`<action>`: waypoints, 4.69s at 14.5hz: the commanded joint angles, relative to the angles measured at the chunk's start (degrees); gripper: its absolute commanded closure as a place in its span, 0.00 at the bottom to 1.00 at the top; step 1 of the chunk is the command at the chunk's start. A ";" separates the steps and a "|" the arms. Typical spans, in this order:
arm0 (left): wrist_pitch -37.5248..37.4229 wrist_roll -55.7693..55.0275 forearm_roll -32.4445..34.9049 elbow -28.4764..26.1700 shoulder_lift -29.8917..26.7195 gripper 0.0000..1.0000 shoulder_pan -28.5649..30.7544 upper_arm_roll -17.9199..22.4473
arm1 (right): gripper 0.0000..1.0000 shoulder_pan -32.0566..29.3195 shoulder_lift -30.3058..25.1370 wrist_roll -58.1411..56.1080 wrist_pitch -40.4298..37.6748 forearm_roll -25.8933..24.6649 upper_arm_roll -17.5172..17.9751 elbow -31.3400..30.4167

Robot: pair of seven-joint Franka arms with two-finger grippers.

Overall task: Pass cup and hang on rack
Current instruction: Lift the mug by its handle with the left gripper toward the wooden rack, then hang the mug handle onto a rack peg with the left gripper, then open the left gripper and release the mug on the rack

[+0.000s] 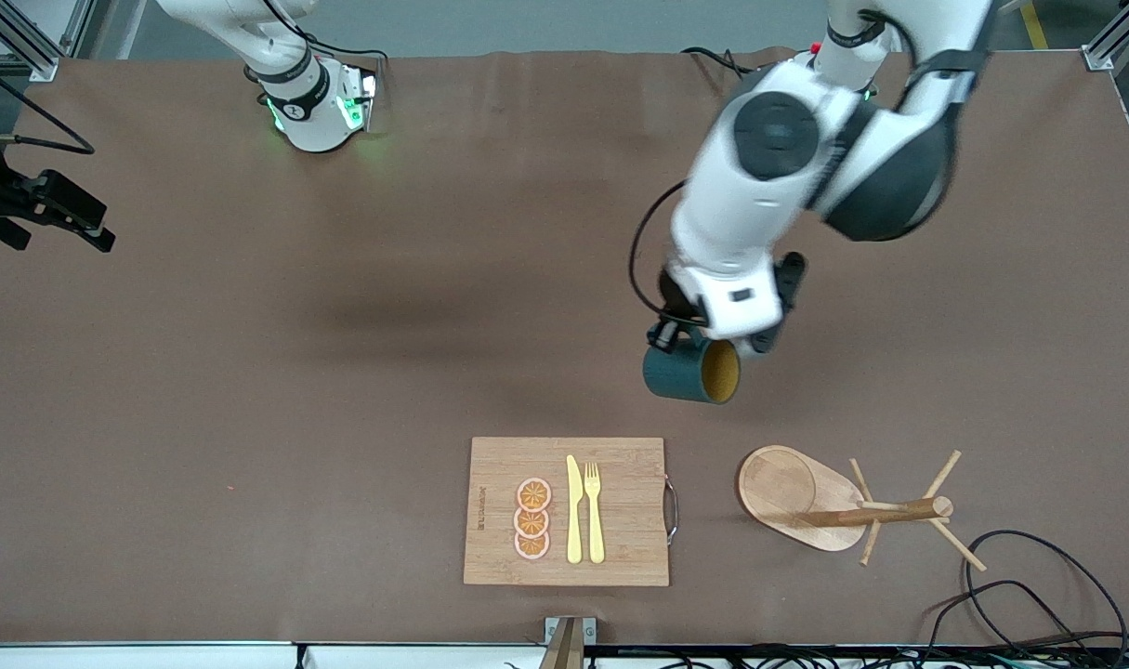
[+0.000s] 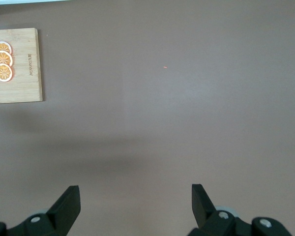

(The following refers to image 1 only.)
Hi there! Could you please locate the dark teal cup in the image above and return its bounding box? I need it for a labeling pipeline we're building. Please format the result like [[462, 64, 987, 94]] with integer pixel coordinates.
[[642, 333, 742, 406]]

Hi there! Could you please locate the wooden cup rack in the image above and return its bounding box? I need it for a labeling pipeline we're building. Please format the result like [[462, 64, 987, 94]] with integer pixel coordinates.
[[737, 445, 988, 572]]

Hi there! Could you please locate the yellow plastic fork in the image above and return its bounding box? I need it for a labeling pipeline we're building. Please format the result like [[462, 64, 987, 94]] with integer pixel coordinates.
[[584, 462, 606, 565]]

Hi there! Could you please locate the yellow plastic knife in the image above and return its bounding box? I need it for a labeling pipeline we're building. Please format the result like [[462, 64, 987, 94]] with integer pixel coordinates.
[[566, 454, 584, 565]]

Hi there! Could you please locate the aluminium extrusion beam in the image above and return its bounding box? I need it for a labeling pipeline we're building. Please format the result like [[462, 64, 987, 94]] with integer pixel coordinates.
[[538, 615, 598, 669]]

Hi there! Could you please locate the bamboo cutting board, metal handle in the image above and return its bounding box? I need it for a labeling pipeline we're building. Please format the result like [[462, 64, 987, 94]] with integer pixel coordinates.
[[463, 437, 680, 588]]

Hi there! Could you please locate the aluminium frame post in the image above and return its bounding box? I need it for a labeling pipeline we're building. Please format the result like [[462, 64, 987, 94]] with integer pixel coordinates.
[[1081, 0, 1129, 72], [0, 0, 96, 83]]

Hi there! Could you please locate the black arm base cable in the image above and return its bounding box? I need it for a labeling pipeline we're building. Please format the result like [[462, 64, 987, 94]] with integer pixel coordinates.
[[680, 46, 760, 85]]

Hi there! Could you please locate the black cable loop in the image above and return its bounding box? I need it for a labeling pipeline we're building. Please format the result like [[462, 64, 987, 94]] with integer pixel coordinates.
[[964, 529, 1129, 669], [925, 579, 1085, 653]]

